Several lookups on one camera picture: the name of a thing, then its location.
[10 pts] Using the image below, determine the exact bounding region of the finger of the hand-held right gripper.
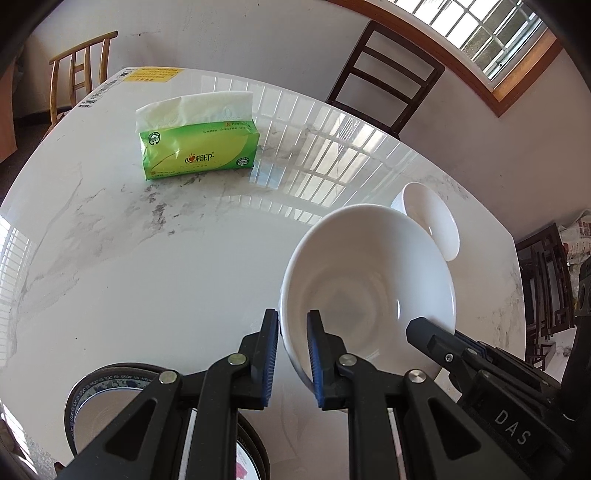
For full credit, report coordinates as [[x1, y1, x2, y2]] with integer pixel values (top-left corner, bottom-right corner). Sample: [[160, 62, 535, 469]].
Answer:
[[405, 316, 483, 372], [455, 330, 488, 358]]

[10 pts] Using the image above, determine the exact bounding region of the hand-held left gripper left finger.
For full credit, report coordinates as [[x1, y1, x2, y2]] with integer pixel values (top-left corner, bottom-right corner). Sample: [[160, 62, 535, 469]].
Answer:
[[55, 308, 280, 480]]

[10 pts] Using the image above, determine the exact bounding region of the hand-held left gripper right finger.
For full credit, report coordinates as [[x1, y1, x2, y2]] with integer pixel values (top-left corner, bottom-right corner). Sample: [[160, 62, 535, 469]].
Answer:
[[306, 310, 532, 480]]

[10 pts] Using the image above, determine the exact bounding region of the large white orange-striped bowl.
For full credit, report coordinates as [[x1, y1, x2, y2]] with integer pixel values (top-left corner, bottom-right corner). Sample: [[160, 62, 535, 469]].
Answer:
[[279, 204, 458, 393]]

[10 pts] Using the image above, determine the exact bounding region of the white bowl with blue cartoon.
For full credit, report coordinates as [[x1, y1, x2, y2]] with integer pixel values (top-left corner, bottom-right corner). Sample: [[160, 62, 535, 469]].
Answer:
[[390, 182, 461, 263]]

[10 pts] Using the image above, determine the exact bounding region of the large oval blue-white plate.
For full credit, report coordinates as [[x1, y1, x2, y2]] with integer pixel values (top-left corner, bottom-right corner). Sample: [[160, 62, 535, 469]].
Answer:
[[64, 362, 272, 480]]

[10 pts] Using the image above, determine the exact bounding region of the white plate with pink flowers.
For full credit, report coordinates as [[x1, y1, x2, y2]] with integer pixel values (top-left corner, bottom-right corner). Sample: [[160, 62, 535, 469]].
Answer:
[[75, 391, 259, 480]]

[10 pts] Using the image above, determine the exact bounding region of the dark carved wooden chair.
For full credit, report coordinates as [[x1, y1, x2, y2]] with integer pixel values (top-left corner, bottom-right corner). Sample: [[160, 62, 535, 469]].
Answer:
[[516, 224, 578, 367]]

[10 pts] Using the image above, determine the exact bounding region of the newspaper bundle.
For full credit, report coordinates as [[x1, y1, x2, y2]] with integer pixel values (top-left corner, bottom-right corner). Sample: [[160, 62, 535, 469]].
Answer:
[[558, 219, 591, 266]]

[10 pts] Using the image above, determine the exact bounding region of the green tissue pack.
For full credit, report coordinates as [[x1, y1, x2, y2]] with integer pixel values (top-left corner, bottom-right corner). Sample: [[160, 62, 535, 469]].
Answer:
[[135, 91, 260, 182]]

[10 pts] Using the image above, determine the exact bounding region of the rectangular yellow label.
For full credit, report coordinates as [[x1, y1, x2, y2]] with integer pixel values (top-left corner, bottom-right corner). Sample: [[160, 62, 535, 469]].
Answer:
[[121, 67, 180, 84]]

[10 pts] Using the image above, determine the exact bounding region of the white barcode label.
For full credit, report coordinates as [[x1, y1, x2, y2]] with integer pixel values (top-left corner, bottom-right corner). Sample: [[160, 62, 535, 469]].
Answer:
[[76, 69, 127, 109]]

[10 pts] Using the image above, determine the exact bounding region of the light wooden chair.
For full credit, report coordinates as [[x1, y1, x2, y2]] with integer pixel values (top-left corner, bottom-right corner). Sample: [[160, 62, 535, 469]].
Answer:
[[48, 31, 118, 125]]

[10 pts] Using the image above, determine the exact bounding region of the window with wooden frame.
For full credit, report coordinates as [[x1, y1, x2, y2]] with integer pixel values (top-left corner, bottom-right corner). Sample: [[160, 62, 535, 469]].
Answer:
[[323, 0, 564, 118]]

